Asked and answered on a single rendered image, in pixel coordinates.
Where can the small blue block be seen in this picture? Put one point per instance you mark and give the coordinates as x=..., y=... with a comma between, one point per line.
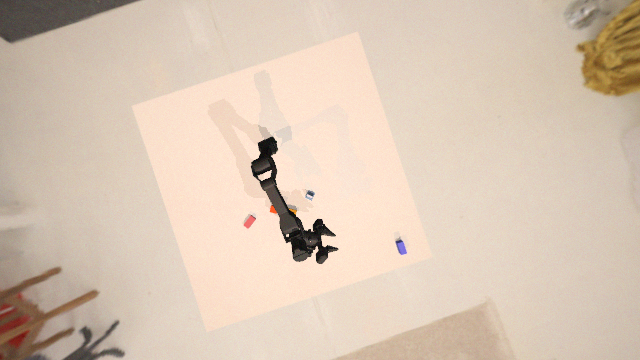
x=401, y=247

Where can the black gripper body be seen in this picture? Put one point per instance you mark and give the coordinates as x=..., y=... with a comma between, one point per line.
x=314, y=239

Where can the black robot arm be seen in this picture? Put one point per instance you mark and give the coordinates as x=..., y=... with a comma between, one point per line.
x=289, y=223

